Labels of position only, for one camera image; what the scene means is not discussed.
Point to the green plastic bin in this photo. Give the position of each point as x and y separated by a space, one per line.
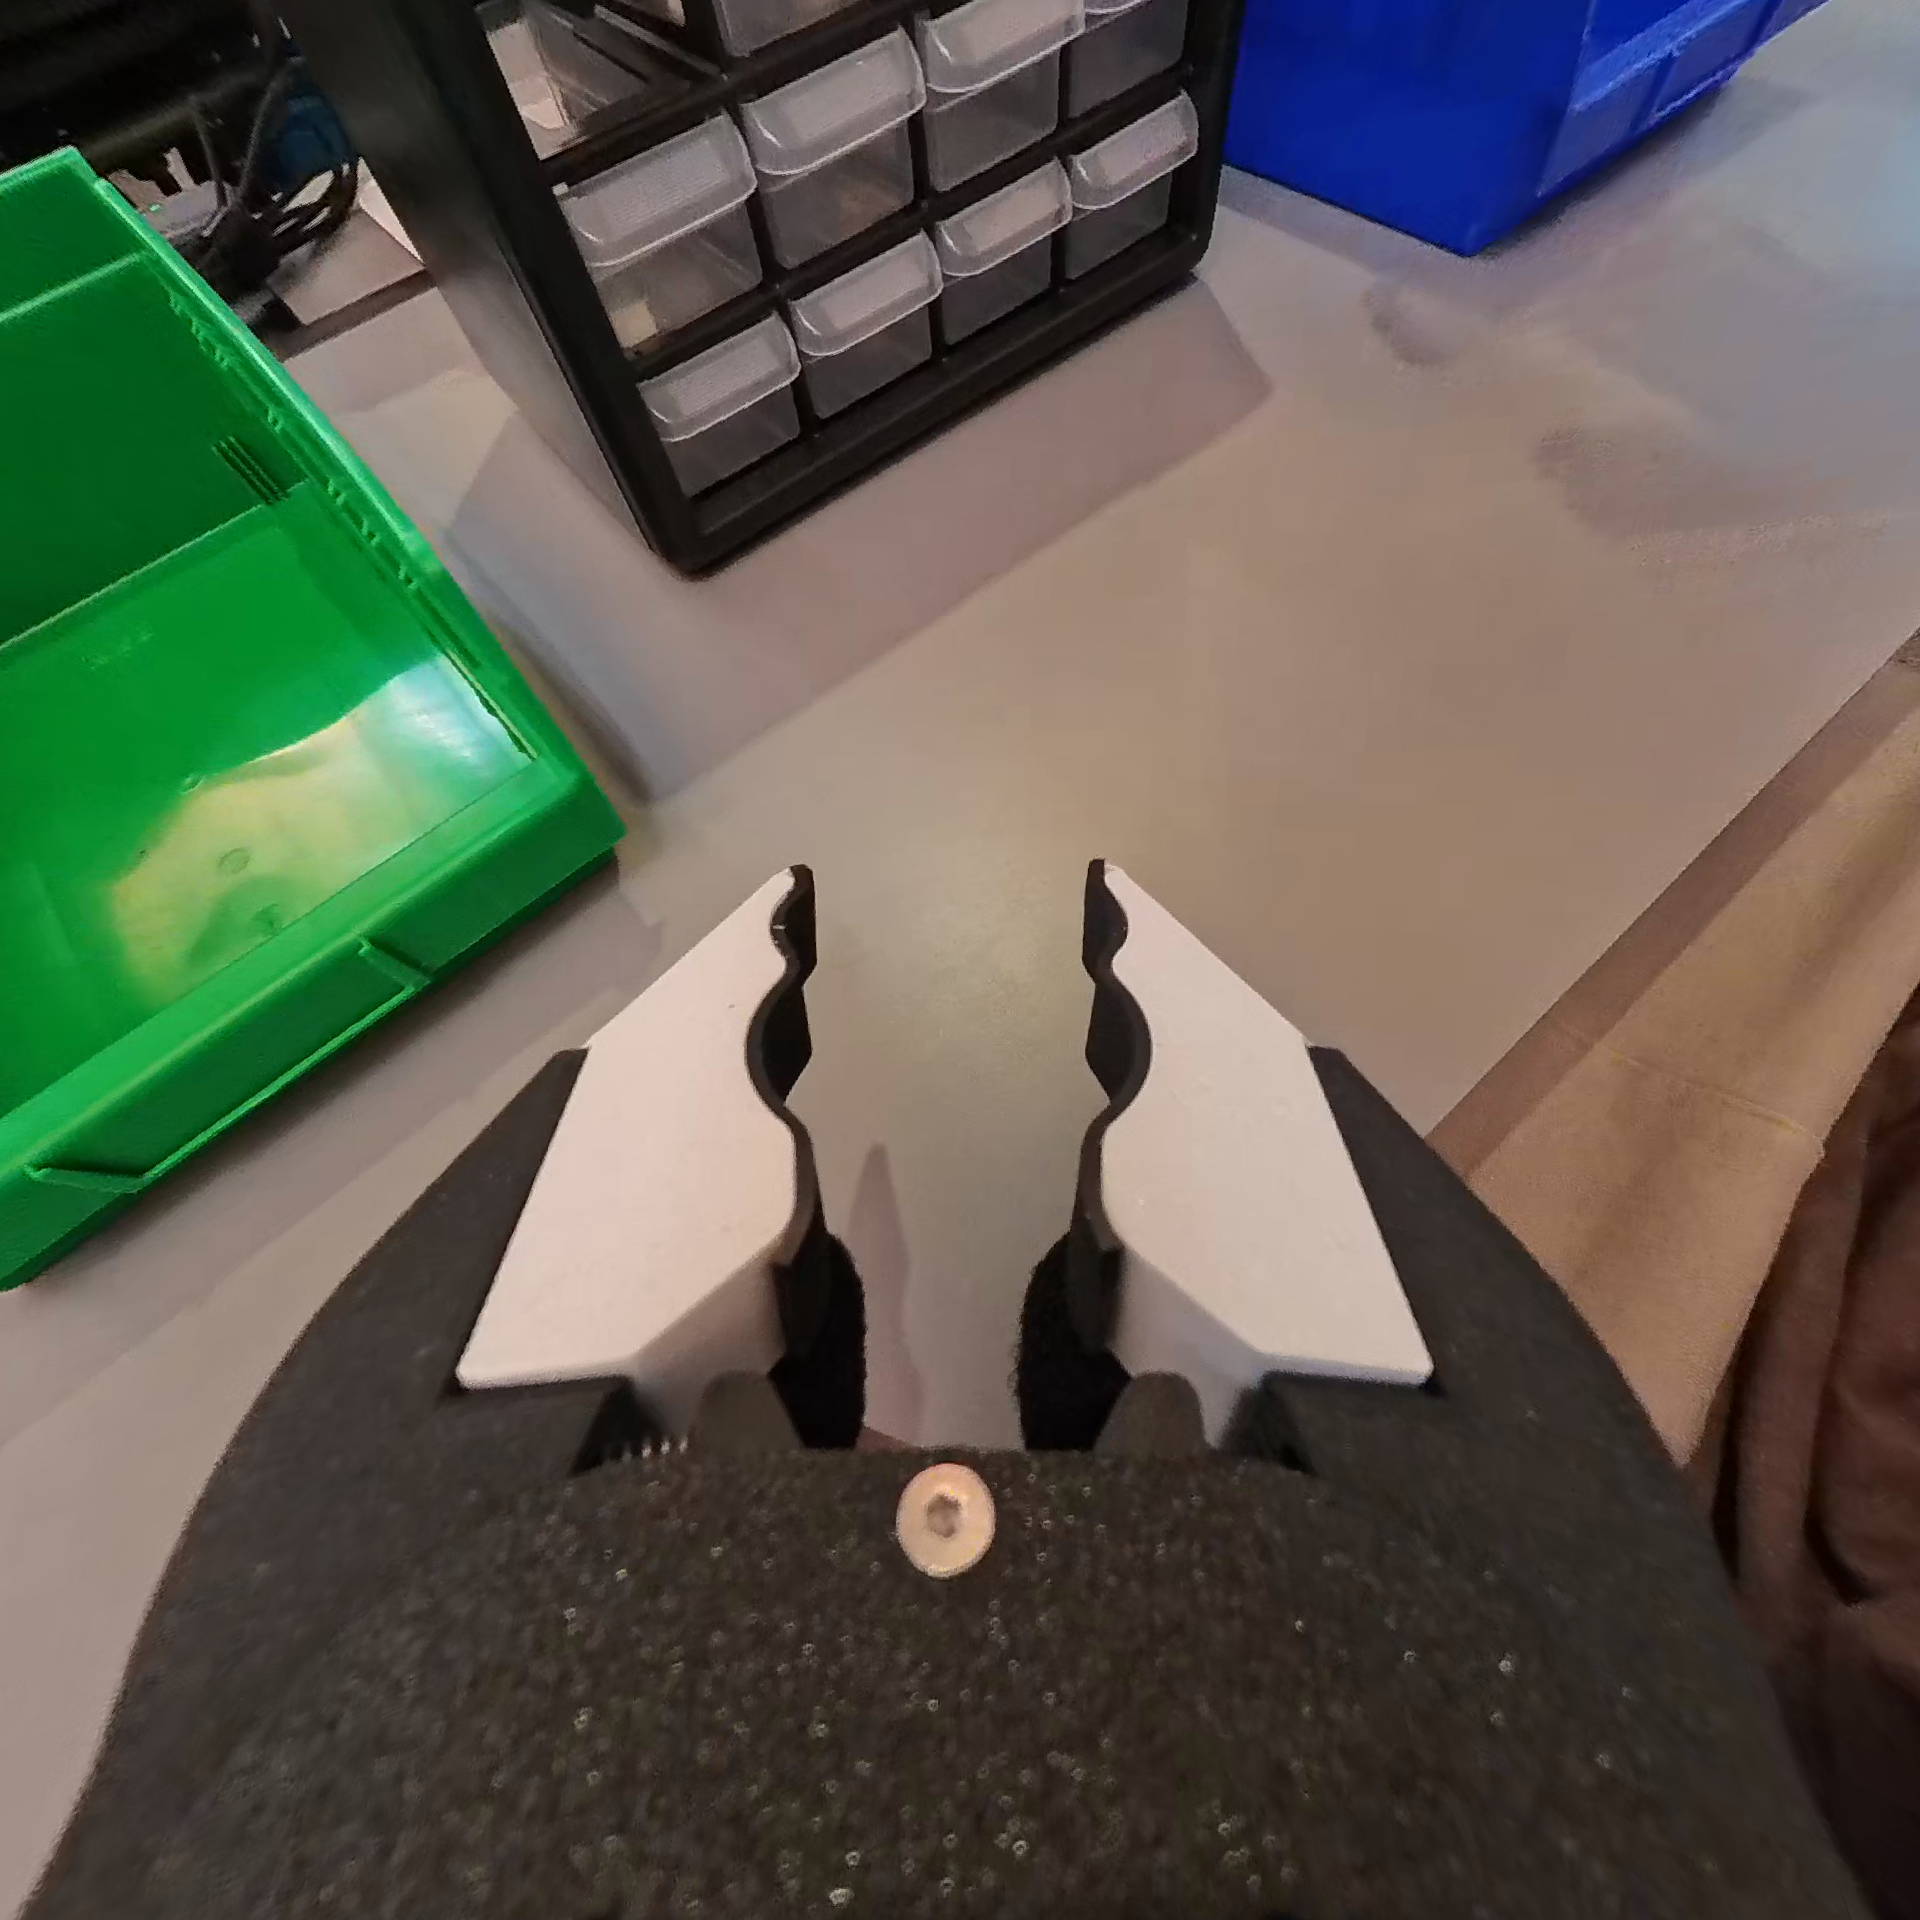
225 675

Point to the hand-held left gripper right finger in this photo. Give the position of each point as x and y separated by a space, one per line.
1261 1201

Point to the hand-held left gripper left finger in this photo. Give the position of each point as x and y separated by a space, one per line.
631 1201

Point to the brown jacket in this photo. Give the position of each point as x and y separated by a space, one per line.
1830 1425

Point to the blue plastic bin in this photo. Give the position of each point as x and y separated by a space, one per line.
1424 104

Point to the black drawer cabinet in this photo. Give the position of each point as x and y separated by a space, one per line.
450 225

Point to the set of small clear drawers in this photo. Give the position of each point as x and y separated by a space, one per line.
833 159

